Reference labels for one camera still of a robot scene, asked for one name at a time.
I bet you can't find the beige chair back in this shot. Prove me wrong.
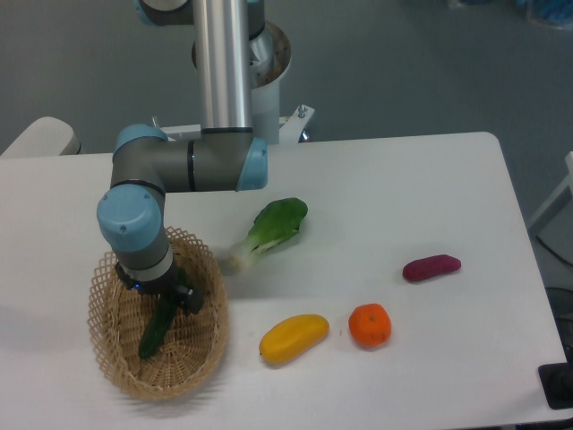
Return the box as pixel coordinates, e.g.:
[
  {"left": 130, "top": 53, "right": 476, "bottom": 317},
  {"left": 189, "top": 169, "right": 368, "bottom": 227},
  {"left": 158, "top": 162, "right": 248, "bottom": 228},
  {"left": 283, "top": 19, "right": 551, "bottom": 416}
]
[{"left": 1, "top": 116, "right": 84, "bottom": 159}]

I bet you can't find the green cucumber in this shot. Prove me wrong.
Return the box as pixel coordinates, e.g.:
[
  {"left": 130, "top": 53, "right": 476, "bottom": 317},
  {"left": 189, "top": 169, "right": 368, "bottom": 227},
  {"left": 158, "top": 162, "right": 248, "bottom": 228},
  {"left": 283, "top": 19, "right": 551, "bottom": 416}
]
[{"left": 138, "top": 268, "right": 187, "bottom": 359}]

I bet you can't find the purple sweet potato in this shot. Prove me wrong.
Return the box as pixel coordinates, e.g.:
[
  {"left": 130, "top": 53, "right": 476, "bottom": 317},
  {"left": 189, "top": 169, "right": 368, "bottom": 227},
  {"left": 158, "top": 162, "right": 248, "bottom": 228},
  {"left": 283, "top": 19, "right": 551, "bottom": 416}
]
[{"left": 402, "top": 254, "right": 462, "bottom": 282}]

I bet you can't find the white furniture at right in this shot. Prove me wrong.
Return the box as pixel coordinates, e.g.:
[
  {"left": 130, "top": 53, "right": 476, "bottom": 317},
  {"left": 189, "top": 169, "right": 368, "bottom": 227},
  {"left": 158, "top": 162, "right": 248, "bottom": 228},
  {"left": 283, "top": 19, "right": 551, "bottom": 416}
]
[{"left": 526, "top": 152, "right": 572, "bottom": 236}]

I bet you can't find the woven wicker basket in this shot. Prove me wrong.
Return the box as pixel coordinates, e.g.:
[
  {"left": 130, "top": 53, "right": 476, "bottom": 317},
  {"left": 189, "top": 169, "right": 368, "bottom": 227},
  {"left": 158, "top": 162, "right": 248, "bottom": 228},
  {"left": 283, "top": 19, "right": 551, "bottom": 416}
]
[{"left": 88, "top": 228, "right": 229, "bottom": 400}]

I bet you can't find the black device at edge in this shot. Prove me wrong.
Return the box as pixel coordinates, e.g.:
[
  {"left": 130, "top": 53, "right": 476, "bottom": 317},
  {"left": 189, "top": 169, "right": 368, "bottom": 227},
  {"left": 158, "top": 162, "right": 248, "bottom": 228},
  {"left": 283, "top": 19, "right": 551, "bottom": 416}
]
[{"left": 538, "top": 363, "right": 572, "bottom": 410}]

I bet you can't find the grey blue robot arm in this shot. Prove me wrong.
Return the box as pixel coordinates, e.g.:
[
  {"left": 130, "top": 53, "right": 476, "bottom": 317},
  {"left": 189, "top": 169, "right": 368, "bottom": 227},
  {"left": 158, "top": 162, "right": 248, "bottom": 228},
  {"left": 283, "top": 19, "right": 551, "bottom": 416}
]
[{"left": 97, "top": 1, "right": 268, "bottom": 314}]

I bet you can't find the orange tangerine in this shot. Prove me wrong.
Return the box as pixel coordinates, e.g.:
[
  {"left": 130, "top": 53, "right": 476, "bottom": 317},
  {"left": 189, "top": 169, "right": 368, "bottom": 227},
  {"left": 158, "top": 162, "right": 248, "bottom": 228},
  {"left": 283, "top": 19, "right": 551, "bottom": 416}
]
[{"left": 348, "top": 303, "right": 392, "bottom": 348}]

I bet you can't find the yellow mango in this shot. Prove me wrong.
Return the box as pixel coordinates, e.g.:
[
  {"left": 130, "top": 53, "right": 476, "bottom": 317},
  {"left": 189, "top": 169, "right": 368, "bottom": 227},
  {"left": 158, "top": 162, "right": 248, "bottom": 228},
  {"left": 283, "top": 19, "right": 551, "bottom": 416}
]
[{"left": 259, "top": 314, "right": 329, "bottom": 365}]

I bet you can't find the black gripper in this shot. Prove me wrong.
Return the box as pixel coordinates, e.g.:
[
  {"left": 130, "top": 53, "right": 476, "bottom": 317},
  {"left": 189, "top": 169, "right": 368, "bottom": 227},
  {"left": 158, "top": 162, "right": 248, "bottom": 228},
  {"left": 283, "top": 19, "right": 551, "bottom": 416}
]
[{"left": 115, "top": 262, "right": 203, "bottom": 315}]

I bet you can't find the green bok choy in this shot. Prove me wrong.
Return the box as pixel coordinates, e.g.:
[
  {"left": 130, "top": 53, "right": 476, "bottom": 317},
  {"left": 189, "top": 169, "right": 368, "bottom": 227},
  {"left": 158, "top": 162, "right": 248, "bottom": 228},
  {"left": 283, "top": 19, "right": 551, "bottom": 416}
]
[{"left": 228, "top": 197, "right": 308, "bottom": 269}]

